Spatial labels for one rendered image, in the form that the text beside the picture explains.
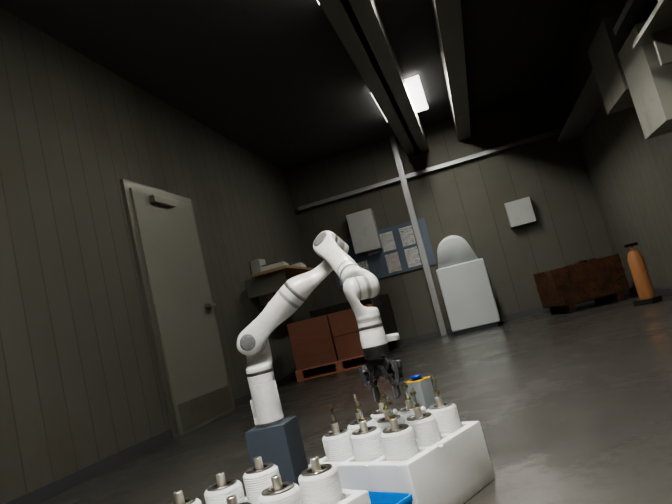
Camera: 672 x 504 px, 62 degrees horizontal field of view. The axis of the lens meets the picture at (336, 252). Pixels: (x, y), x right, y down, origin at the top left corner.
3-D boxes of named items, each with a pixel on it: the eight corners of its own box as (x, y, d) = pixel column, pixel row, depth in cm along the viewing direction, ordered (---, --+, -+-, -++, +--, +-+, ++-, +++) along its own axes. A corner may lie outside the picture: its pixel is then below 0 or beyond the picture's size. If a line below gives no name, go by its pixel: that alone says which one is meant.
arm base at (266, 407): (253, 429, 187) (242, 378, 189) (264, 423, 196) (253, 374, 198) (279, 424, 185) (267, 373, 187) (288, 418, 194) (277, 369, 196)
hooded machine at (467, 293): (502, 322, 829) (477, 231, 846) (503, 325, 771) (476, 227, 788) (455, 333, 846) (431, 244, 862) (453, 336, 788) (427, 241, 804)
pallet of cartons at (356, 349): (312, 373, 755) (300, 322, 763) (394, 354, 728) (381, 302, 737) (292, 383, 676) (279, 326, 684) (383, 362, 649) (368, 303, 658)
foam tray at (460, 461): (321, 525, 170) (307, 464, 172) (397, 477, 198) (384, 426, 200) (425, 535, 144) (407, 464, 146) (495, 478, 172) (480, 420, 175)
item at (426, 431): (426, 487, 158) (410, 423, 160) (414, 480, 167) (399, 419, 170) (456, 477, 161) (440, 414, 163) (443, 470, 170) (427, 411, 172)
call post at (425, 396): (425, 471, 197) (403, 383, 201) (436, 464, 202) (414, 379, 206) (442, 471, 192) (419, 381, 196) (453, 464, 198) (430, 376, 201)
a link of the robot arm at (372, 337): (401, 339, 164) (396, 318, 164) (380, 345, 155) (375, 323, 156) (377, 343, 169) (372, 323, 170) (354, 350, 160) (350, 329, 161)
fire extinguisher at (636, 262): (667, 300, 570) (647, 239, 578) (638, 306, 576) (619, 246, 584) (658, 299, 598) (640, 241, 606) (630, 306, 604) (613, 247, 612)
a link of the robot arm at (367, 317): (356, 331, 157) (385, 324, 159) (344, 278, 158) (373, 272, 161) (350, 332, 163) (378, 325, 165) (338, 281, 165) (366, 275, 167)
